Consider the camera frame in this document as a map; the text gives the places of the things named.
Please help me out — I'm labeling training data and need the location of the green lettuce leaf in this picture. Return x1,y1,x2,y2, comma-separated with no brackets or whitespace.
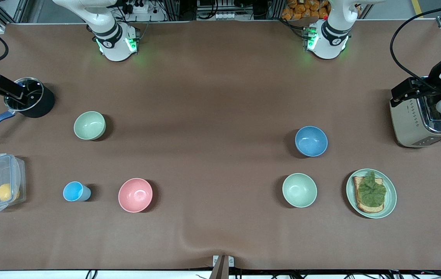
357,171,387,208

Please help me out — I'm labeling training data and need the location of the toast slice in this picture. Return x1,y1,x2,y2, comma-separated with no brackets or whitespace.
352,176,385,214

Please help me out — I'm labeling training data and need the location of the white power strip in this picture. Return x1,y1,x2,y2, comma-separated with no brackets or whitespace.
126,2,150,14

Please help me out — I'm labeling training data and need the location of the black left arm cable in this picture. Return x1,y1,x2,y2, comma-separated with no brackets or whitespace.
389,2,441,93

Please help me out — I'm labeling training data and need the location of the light blue cup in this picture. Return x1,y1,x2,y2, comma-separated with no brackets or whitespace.
63,181,92,203

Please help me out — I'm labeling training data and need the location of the silver toaster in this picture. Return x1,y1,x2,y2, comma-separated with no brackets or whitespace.
389,77,441,149

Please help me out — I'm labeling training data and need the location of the orange snack bag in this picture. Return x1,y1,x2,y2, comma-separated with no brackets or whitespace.
281,0,330,21

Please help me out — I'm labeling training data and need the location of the metal table clamp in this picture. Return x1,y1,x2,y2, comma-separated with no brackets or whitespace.
212,255,235,279

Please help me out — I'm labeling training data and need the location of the pale green plate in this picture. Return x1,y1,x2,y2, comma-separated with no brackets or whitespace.
346,168,398,219

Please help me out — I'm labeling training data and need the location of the pale green bowl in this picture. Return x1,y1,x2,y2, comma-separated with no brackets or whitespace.
74,111,107,141
282,173,318,208

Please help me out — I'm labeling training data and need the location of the brown table cloth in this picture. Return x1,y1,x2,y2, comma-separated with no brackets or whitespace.
0,19,441,271

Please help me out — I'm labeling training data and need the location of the white electronics box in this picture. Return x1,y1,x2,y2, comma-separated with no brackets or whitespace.
196,9,237,21

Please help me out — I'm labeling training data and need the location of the black saucepan with blue handle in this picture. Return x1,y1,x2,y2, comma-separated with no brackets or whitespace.
0,77,55,141

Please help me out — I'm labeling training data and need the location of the yellow round fruit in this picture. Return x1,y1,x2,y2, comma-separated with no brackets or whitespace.
0,183,20,202

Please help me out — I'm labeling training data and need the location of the blue bowl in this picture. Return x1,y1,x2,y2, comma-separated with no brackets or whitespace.
295,126,329,158

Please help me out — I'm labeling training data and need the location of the pink bowl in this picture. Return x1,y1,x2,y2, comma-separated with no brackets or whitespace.
118,178,154,214

